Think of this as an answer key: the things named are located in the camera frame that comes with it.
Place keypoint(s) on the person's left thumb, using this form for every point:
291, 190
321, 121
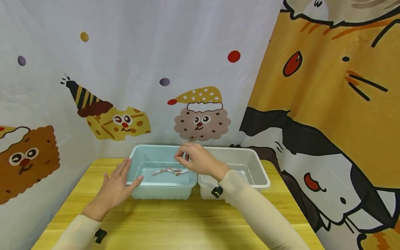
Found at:
136, 183

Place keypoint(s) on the person's left fingers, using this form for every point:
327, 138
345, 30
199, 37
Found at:
122, 170

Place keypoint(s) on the person's left forearm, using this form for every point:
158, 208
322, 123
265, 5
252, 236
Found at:
79, 234

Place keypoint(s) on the person's left hand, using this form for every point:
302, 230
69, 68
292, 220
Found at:
111, 192

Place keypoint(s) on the small pink white piece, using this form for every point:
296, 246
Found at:
182, 172
157, 172
171, 170

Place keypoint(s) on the person's right hand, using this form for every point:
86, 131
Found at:
203, 161

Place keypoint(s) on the light blue plastic bin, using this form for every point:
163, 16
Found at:
162, 185

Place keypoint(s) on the black wrist band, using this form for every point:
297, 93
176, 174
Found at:
217, 192
100, 235

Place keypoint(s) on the person's right thumb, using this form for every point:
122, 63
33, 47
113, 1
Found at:
182, 163

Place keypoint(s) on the white plastic bin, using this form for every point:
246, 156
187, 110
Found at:
247, 163

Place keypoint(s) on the person's right fingers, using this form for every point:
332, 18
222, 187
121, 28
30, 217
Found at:
188, 157

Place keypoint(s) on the person's right forearm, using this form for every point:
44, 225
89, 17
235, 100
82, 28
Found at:
259, 215

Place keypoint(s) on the person's left little finger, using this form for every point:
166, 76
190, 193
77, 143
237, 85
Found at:
105, 180

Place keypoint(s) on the person's right index finger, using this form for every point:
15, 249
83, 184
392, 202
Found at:
184, 150

